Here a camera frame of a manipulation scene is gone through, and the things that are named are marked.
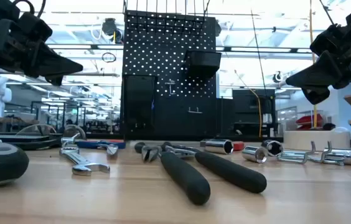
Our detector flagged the thin yellow cable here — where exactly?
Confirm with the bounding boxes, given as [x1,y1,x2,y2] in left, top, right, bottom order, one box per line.
[233,69,263,138]

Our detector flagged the yellow strap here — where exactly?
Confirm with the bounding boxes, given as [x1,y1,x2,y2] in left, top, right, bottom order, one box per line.
[308,0,318,129]

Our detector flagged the black metal peg board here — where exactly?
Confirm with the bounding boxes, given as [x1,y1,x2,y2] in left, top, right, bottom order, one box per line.
[119,9,217,141]

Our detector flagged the long chrome socket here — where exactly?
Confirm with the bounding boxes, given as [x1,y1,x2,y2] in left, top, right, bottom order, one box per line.
[326,148,351,167]

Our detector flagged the black ceiling cable reel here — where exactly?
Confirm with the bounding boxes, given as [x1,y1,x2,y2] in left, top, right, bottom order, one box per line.
[101,17,124,44]
[272,70,284,84]

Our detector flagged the groove joint pliers black handles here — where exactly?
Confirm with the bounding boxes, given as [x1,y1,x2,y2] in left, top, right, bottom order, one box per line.
[159,141,268,206]

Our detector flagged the black wire basket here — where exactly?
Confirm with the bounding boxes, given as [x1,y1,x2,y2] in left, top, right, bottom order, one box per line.
[122,0,211,34]

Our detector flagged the chrome ring tool holder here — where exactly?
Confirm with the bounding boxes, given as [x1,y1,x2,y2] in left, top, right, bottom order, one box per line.
[164,79,177,96]

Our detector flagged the white masking tape roll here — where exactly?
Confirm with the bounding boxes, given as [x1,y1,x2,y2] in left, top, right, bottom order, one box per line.
[283,129,351,152]

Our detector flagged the black cabinet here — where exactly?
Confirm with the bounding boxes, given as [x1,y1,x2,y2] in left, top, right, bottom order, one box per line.
[232,88,278,138]

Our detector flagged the red handled scissors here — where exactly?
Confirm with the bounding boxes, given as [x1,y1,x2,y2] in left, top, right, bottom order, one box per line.
[75,139,127,157]

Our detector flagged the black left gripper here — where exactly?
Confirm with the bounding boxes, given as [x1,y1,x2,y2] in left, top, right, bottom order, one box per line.
[0,12,83,86]

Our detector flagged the small chrome socket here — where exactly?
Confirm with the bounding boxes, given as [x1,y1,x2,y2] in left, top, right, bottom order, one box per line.
[241,145,269,164]

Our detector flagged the small black peg board bin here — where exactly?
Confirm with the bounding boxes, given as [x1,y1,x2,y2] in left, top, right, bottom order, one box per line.
[184,49,222,78]

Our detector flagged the dark chrome socket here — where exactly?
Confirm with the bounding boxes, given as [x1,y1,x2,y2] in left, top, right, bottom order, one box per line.
[261,139,284,157]

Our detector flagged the chrome combination wrench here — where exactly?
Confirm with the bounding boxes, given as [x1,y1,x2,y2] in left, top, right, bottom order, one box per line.
[58,146,111,177]

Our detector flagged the large chrome socket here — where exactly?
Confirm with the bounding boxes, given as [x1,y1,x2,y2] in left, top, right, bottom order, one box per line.
[200,138,235,156]

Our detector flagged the tall black peg board bin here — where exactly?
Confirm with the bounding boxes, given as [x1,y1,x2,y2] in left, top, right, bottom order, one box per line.
[121,74,158,138]

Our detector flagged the red bin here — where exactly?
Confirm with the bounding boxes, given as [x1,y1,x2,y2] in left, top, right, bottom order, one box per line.
[296,113,324,131]

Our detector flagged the chrome wire loop hook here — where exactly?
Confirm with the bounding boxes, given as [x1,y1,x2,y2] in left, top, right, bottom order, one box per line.
[276,141,317,165]

